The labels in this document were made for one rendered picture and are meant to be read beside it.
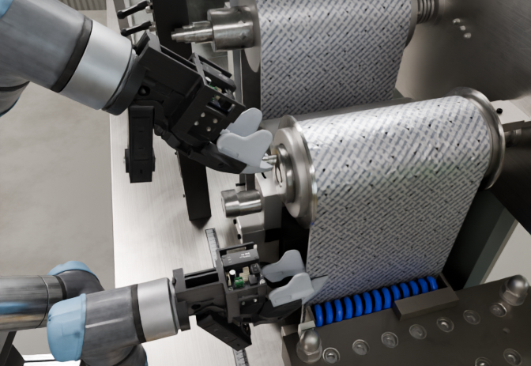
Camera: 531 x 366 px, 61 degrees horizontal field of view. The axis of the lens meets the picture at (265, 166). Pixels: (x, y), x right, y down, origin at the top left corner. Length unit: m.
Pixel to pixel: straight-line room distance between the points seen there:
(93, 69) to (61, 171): 2.26
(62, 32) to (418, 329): 0.60
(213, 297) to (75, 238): 1.72
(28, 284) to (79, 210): 1.70
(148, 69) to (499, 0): 0.49
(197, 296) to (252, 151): 0.20
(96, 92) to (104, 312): 0.29
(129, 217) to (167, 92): 0.60
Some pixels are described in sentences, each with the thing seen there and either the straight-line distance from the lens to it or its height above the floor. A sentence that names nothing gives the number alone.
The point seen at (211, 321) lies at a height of 1.09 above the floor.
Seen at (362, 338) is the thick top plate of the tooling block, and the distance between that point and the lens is 0.70.
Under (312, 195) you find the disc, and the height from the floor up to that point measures 1.27.
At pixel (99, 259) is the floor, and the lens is 2.17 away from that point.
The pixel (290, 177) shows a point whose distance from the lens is 0.54.
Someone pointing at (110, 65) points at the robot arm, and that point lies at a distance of 0.43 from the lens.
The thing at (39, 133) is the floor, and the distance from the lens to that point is 3.00.
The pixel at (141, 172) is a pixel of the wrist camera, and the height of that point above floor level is 1.30.
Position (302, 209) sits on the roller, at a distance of 0.55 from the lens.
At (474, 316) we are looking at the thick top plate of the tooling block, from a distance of 0.77.
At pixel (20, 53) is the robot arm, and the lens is 0.42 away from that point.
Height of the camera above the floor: 1.64
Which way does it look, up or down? 42 degrees down
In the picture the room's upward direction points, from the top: straight up
